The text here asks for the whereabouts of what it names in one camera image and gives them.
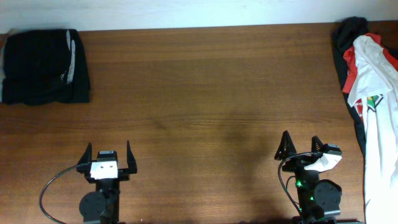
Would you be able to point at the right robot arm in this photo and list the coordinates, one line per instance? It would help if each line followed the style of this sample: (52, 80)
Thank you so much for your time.
(318, 199)

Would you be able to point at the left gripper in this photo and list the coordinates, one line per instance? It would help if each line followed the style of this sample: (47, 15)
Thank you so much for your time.
(123, 173)

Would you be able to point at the folded black garment stack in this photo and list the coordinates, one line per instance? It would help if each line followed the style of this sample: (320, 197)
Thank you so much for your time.
(44, 66)

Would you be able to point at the white t-shirt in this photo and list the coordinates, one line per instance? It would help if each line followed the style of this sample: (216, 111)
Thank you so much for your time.
(375, 86)

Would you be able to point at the black garment under pile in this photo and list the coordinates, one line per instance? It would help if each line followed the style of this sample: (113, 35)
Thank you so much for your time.
(342, 39)

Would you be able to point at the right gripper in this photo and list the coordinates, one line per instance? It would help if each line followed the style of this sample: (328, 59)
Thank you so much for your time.
(298, 162)

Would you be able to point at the red t-shirt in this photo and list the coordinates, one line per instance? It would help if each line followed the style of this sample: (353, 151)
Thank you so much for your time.
(349, 57)

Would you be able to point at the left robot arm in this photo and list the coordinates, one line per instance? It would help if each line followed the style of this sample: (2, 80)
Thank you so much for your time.
(101, 206)

